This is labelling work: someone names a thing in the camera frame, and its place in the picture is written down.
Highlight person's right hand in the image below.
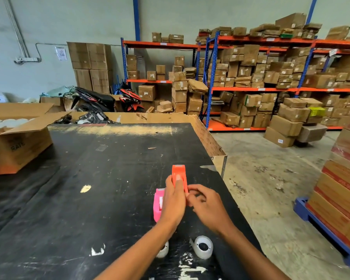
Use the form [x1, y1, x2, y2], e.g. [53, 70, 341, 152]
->
[187, 184, 236, 235]

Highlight person's left hand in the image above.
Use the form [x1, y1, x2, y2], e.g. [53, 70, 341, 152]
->
[159, 175, 187, 228]

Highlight orange tape dispenser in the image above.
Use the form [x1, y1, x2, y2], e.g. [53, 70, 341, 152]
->
[171, 164, 190, 199]

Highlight person's left forearm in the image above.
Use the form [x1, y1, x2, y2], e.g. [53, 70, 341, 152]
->
[95, 221, 178, 280]

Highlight person's right forearm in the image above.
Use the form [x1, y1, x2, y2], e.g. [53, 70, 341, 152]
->
[221, 224, 292, 280]

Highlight pink tape dispenser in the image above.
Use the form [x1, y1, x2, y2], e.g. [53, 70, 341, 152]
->
[153, 188, 166, 223]

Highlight white plastic dome cover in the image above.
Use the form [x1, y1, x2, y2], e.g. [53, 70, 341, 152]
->
[190, 236, 214, 260]
[156, 241, 169, 259]

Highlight long shallow cardboard box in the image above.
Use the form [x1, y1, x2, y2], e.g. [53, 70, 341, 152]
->
[48, 111, 228, 179]

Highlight red and black motorcycle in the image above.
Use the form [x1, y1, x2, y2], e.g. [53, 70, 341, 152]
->
[119, 88, 145, 112]

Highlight shelved group of cardboard boxes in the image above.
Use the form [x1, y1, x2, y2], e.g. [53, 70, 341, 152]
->
[126, 32, 209, 114]
[302, 25, 350, 127]

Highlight heap of black plastic bags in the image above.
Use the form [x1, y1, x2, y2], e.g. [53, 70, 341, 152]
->
[54, 111, 121, 125]

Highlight wide blue orange shelf rack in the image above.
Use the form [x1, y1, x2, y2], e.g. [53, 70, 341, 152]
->
[203, 31, 316, 132]

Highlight floor pile of cardboard boxes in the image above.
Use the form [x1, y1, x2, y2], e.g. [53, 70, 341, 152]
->
[264, 97, 324, 148]

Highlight grey wrapped box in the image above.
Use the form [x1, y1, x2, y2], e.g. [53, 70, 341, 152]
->
[297, 124, 328, 143]

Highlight dense shelved cardboard box group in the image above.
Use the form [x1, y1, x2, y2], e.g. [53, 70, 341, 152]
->
[196, 12, 323, 129]

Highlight blue plastic pallet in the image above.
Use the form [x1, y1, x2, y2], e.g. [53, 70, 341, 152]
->
[293, 196, 350, 279]

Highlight narrow blue orange shelf rack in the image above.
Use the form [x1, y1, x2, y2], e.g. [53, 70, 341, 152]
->
[120, 37, 202, 115]

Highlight stack of red striped cartons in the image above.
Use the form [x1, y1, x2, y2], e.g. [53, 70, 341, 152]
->
[306, 96, 350, 257]

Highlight stack of large brown cartons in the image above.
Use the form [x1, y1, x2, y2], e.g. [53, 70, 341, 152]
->
[67, 41, 114, 94]

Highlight small open cardboard box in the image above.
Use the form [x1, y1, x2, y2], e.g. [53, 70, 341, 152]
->
[40, 96, 65, 108]

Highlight large open cardboard box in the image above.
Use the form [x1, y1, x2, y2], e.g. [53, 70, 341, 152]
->
[0, 103, 71, 176]

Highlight blue steel column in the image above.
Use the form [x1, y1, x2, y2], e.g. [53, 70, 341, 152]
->
[305, 0, 319, 25]
[133, 0, 141, 42]

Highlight group of white rolls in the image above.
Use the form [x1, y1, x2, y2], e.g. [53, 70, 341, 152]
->
[0, 118, 37, 134]

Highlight grey wall conduit pipes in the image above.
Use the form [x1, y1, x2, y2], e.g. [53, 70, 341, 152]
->
[2, 0, 30, 59]

